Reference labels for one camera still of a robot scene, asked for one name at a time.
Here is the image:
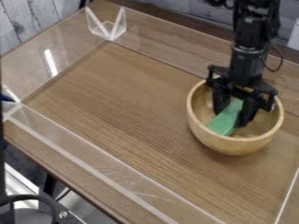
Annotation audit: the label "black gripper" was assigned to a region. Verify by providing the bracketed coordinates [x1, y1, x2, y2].
[205, 47, 277, 127]

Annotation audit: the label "green rectangular block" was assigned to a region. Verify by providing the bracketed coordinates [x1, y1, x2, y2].
[207, 99, 243, 136]

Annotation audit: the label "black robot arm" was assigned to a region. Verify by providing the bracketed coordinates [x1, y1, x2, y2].
[205, 0, 280, 128]

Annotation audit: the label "light wooden bowl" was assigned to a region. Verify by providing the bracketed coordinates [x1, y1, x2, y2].
[185, 80, 285, 156]

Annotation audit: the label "black table leg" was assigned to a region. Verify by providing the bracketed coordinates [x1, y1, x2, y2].
[43, 174, 57, 197]

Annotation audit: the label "clear acrylic corner bracket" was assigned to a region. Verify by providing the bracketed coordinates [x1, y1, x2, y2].
[84, 7, 127, 42]

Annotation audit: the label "clear acrylic barrier wall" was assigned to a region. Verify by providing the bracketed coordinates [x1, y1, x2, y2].
[1, 0, 299, 224]

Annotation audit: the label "black metal bracket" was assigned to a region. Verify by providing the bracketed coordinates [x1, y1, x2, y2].
[39, 192, 88, 224]

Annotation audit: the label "black cable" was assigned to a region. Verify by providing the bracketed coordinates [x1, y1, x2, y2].
[0, 193, 60, 224]

